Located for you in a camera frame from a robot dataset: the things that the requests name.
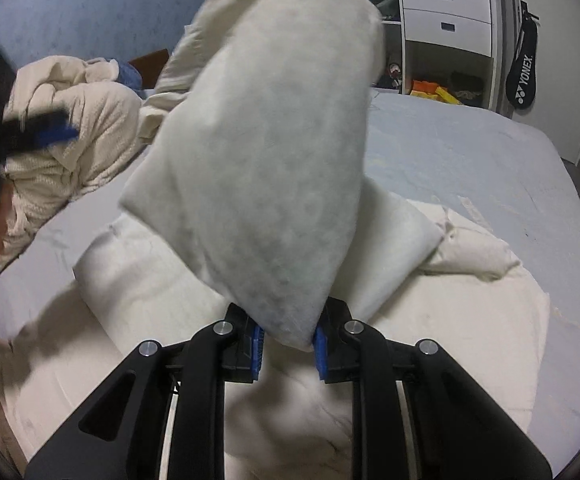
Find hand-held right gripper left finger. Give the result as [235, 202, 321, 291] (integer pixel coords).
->
[24, 302, 265, 480]

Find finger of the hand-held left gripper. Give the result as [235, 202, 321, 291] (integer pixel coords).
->
[2, 110, 78, 157]

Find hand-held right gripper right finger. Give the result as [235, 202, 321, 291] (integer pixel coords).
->
[312, 297, 553, 480]

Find white hooded jacket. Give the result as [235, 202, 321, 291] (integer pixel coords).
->
[0, 0, 551, 480]

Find cream knitted blanket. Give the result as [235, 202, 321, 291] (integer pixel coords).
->
[0, 55, 163, 273]

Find blue cloth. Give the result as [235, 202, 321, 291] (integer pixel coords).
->
[118, 59, 144, 92]

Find brown wooden headboard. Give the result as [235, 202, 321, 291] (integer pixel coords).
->
[128, 49, 171, 86]

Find bed with grey sheet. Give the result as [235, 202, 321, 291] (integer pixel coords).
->
[0, 87, 580, 461]

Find orange and yellow boxes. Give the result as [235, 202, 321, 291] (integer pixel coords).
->
[410, 79, 463, 107]

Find white drawer cabinet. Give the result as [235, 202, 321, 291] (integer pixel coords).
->
[370, 0, 513, 111]

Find black racket bag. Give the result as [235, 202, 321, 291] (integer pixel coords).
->
[504, 0, 540, 110]

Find white drawer unit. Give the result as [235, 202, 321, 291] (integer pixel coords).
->
[396, 0, 496, 50]

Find white door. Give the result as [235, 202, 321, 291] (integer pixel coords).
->
[495, 0, 580, 167]

